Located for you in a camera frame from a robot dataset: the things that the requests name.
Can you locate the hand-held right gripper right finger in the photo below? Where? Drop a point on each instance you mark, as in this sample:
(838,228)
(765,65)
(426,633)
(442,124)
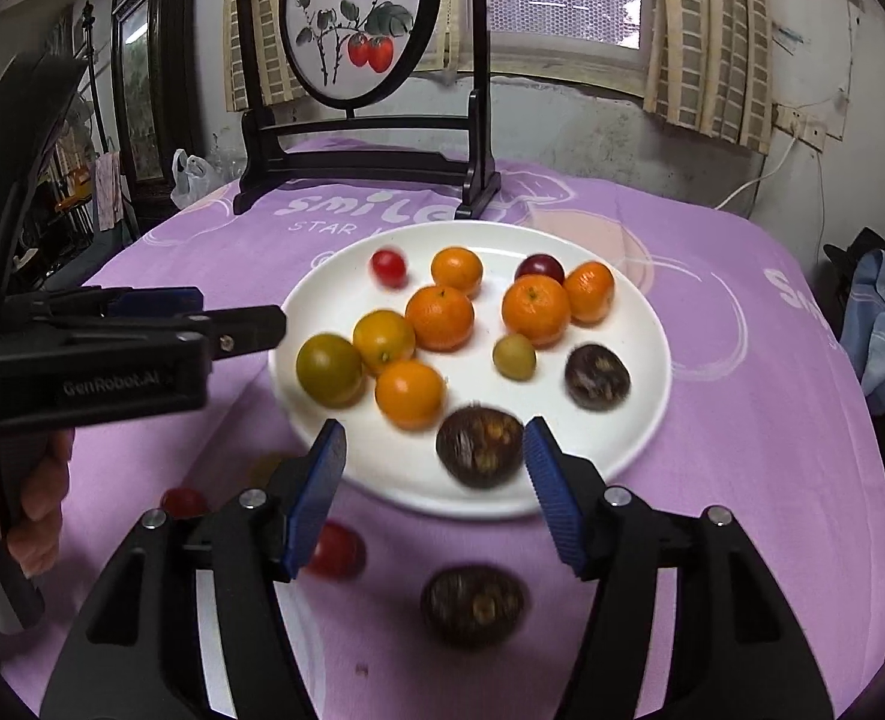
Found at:
(555,499)

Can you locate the dark wooden cabinet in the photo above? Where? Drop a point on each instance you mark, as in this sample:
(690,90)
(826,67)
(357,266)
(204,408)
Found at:
(142,90)

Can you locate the red cherry tomato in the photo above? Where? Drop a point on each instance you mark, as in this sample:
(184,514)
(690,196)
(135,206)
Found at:
(388,268)
(337,551)
(183,502)

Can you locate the yellow-green cherry tomato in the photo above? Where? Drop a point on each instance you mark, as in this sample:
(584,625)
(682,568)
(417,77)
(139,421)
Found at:
(515,356)

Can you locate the small smooth orange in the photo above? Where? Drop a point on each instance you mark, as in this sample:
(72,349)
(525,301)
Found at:
(456,271)
(409,394)

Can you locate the purple tablecloth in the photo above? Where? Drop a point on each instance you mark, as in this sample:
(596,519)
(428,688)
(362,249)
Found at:
(727,480)

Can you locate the round painted table screen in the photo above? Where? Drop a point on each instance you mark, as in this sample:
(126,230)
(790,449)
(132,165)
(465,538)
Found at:
(352,15)

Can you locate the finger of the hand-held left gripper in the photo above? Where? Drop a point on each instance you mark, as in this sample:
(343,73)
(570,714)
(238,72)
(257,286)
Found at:
(251,328)
(153,302)

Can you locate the dark red plum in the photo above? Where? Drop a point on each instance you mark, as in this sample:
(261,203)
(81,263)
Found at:
(540,267)

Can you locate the dark green tomato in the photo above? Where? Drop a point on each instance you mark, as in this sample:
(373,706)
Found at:
(329,370)

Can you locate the pink hanging cloth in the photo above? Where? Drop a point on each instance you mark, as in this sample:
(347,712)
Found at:
(107,191)

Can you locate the blue cloth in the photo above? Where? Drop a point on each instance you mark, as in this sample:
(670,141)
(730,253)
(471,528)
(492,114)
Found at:
(881,330)

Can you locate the person's left hand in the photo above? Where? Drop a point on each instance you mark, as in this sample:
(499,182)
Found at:
(45,495)

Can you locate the wall power socket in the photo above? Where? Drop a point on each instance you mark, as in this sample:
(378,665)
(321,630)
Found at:
(810,122)

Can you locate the yellow-orange tomato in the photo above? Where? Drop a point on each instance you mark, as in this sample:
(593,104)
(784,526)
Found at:
(384,341)

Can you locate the dark brown water chestnut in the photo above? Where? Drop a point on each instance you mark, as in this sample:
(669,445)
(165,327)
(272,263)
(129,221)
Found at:
(474,606)
(597,376)
(480,448)

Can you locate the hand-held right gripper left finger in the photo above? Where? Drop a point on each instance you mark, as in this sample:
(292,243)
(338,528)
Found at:
(315,499)

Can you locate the orange tangerine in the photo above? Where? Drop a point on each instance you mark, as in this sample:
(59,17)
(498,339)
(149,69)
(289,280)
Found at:
(440,317)
(591,292)
(536,311)

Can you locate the white oval plate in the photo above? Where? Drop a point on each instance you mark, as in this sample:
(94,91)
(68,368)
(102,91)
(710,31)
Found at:
(397,474)

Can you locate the white plastic bag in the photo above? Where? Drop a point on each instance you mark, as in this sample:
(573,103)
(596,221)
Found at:
(191,180)

